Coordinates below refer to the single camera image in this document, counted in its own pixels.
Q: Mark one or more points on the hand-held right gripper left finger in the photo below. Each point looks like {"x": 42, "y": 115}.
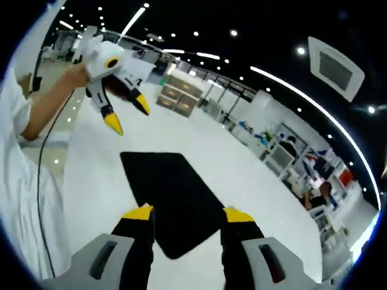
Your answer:
{"x": 134, "y": 241}

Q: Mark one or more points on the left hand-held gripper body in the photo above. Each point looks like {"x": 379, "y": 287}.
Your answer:
{"x": 101, "y": 57}

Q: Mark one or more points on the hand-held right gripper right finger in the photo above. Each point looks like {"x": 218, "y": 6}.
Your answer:
{"x": 242, "y": 241}

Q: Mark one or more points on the black mouse pad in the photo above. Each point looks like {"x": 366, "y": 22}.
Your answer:
{"x": 175, "y": 193}

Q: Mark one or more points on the white desk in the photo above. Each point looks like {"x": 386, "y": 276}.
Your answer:
{"x": 211, "y": 145}

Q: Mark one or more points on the white drawer organiser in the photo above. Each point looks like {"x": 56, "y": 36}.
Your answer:
{"x": 180, "y": 95}

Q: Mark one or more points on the white ceiling light strip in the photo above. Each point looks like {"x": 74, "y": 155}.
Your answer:
{"x": 133, "y": 21}
{"x": 332, "y": 117}

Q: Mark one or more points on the white mesh office chair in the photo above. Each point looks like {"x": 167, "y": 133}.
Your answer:
{"x": 281, "y": 158}

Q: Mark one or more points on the low white cabinet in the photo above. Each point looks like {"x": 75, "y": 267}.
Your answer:
{"x": 254, "y": 137}

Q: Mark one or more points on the white storage shelving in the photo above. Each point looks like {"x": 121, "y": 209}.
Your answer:
{"x": 320, "y": 164}

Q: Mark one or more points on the group of ceiling spotlights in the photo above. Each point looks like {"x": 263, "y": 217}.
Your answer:
{"x": 233, "y": 32}

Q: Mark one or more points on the person in white shirt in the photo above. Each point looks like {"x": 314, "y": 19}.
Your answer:
{"x": 18, "y": 181}

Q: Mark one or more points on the white ceiling air conditioner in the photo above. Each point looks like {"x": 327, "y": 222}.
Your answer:
{"x": 337, "y": 69}

